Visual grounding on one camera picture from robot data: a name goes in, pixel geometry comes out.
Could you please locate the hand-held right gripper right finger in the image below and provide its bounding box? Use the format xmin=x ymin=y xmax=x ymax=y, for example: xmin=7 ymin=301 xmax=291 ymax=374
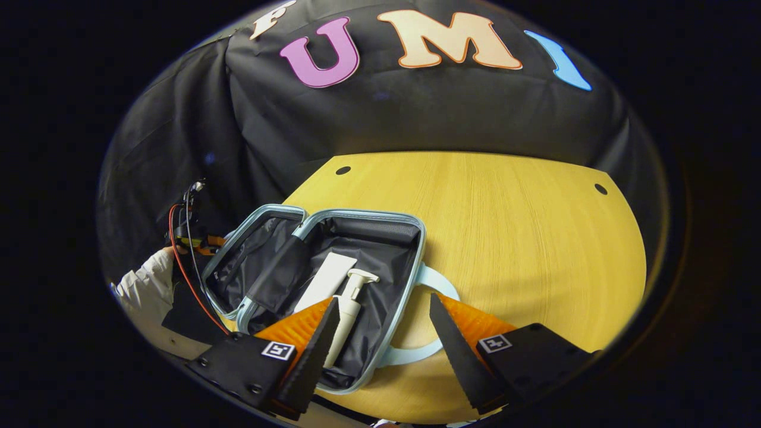
xmin=429 ymin=293 xmax=596 ymax=416

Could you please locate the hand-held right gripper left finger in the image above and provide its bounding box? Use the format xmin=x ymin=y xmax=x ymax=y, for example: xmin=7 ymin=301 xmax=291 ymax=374
xmin=187 ymin=297 xmax=341 ymax=420

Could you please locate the white pump bottle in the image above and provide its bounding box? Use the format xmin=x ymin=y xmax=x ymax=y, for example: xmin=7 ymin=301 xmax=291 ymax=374
xmin=323 ymin=269 xmax=380 ymax=369

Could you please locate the white squeeze tube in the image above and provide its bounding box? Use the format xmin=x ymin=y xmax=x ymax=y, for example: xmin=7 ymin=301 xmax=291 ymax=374
xmin=294 ymin=252 xmax=359 ymax=314

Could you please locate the light blue suitcase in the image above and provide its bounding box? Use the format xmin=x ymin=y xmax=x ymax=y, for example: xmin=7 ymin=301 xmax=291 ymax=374
xmin=201 ymin=204 xmax=461 ymax=396

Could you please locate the black backdrop cloth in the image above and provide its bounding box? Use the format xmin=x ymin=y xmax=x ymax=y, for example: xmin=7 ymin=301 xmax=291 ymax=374
xmin=97 ymin=0 xmax=669 ymax=286

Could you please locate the black cable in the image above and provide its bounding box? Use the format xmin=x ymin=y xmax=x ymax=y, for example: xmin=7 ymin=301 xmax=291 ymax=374
xmin=184 ymin=185 xmax=210 ymax=292

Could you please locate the red cable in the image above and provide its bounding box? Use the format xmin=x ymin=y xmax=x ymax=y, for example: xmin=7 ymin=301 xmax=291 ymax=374
xmin=168 ymin=203 xmax=231 ymax=336

